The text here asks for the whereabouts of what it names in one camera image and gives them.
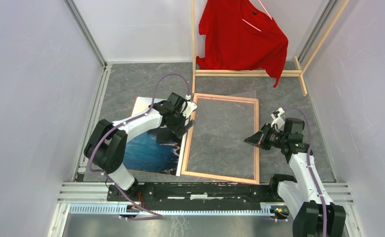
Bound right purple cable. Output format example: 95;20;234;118
277;106;328;237

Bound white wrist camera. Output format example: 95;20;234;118
271;107;285;129
181;95;197;119

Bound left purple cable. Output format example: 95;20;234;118
87;73;193;221

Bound purple cable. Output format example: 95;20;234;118
87;73;193;221
277;106;328;237

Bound aluminium rail frame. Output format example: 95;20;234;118
47;0;363;237

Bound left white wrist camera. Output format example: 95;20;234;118
181;95;197;119

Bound coastal landscape photo board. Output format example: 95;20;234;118
122;96;188;177

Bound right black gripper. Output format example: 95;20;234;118
244;122;287;151

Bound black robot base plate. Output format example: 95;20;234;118
125;182;288;211

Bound wooden clothes rack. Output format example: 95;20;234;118
190;0;350;96

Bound pink clothes hanger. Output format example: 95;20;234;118
240;0;273;33

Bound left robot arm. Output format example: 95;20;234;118
84;92;197;201

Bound red t-shirt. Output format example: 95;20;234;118
196;0;289;87

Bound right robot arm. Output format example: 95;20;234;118
244;118;346;237

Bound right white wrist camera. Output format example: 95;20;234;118
271;107;285;129

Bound white slotted cable duct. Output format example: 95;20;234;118
68;204;274;217

